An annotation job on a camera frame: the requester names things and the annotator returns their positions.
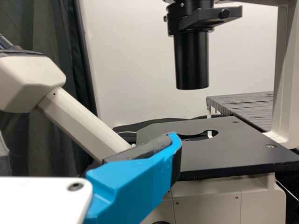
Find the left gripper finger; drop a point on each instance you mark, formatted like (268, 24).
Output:
(130, 184)

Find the cream microscope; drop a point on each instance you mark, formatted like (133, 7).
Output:
(233, 149)

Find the black platform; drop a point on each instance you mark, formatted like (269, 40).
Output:
(247, 107)

